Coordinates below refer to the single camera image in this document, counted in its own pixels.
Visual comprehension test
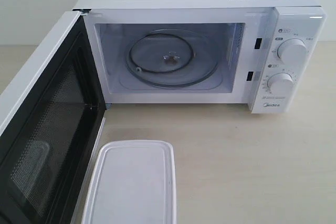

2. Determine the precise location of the lower white timer knob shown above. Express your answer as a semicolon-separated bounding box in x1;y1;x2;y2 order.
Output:
267;73;294;95

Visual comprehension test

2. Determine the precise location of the white plastic lidded container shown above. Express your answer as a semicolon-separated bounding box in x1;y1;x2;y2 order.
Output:
81;140;177;223

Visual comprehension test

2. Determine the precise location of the white microwave door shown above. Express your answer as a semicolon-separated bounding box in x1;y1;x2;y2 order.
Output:
1;11;106;223

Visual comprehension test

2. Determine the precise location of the white Midea microwave oven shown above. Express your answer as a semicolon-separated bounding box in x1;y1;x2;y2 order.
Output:
74;0;326;114

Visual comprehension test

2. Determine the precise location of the glass turntable plate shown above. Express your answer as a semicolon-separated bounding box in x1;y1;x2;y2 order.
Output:
125;28;220;89

